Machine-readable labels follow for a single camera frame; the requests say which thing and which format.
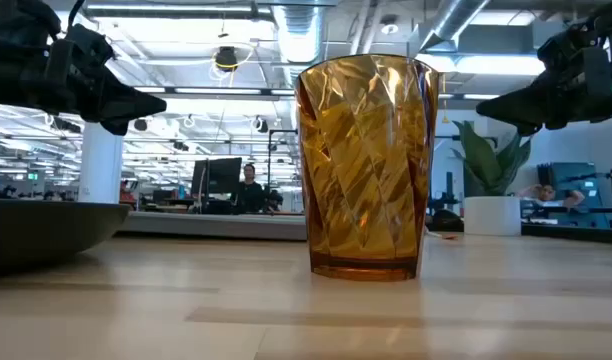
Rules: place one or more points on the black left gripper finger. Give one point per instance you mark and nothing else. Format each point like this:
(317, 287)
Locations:
(126, 105)
(118, 127)

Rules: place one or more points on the dark grey plate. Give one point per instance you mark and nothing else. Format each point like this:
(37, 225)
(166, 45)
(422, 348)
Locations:
(46, 230)

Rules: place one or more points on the amber faceted plastic cup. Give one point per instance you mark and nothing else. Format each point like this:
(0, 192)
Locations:
(366, 170)

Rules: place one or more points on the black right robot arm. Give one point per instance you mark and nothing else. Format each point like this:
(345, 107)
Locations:
(611, 17)

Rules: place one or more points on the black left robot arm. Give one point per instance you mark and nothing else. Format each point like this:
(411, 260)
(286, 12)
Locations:
(16, 12)

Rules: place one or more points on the white round pillar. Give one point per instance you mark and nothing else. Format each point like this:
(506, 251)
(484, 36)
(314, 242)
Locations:
(101, 165)

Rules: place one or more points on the green leafy plant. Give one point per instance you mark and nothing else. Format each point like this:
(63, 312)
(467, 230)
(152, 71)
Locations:
(483, 160)

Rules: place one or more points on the reclining person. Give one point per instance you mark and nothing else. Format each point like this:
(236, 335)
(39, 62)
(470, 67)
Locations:
(546, 194)

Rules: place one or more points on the teal workstation rack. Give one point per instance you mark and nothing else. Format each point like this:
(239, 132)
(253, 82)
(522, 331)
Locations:
(586, 190)

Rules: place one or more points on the white planter pot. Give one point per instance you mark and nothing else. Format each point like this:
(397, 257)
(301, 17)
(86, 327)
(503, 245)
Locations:
(492, 216)

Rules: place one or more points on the green exit sign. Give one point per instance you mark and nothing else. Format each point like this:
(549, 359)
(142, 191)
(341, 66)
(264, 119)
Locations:
(32, 176)

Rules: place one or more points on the black ceiling lamp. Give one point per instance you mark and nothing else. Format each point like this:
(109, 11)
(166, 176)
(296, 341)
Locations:
(226, 57)

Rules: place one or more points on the black computer monitor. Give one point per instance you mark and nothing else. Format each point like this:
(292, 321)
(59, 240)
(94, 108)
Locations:
(221, 175)

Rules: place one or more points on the black round object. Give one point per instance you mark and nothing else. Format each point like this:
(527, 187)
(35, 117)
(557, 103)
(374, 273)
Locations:
(446, 221)

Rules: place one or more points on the small orange cutlery piece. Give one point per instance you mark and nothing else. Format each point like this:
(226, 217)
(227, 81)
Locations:
(446, 236)

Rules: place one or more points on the person in dark top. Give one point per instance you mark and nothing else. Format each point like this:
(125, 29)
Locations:
(249, 192)

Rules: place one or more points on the black metal frame stand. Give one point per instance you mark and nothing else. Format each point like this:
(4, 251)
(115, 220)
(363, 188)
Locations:
(269, 160)

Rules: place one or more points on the silver ventilation duct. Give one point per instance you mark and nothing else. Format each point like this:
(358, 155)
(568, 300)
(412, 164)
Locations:
(298, 35)

